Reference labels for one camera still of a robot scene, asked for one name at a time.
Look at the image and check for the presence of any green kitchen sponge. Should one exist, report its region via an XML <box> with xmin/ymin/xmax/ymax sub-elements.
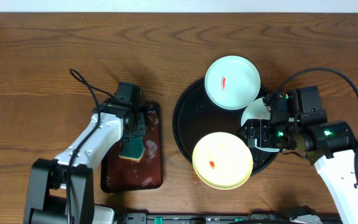
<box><xmin>119</xmin><ymin>137</ymin><xmax>145</xmax><ymax>162</ymax></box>

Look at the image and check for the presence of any white plate with smears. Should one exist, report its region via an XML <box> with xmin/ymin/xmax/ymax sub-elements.
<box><xmin>241</xmin><ymin>97</ymin><xmax>279</xmax><ymax>152</ymax></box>

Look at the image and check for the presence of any rectangular black tray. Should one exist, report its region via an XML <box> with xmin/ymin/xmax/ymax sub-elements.
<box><xmin>101</xmin><ymin>101</ymin><xmax>163</xmax><ymax>193</ymax></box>

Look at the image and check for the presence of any round black tray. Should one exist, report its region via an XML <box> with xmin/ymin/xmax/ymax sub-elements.
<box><xmin>172</xmin><ymin>77</ymin><xmax>280</xmax><ymax>177</ymax></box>

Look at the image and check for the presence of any yellow plate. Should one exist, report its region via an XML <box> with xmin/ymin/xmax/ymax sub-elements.
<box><xmin>192</xmin><ymin>132</ymin><xmax>254</xmax><ymax>190</ymax></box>

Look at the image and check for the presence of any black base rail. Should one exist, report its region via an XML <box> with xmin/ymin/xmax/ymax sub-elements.
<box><xmin>91</xmin><ymin>204</ymin><xmax>341</xmax><ymax>224</ymax></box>

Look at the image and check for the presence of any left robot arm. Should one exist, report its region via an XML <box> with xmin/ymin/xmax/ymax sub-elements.
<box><xmin>24</xmin><ymin>103</ymin><xmax>145</xmax><ymax>223</ymax></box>

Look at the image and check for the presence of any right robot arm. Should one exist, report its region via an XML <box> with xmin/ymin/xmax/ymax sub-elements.
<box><xmin>288</xmin><ymin>121</ymin><xmax>358</xmax><ymax>223</ymax></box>

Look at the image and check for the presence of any mint plate with ketchup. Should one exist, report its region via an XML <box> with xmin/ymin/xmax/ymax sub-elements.
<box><xmin>204</xmin><ymin>55</ymin><xmax>260</xmax><ymax>110</ymax></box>

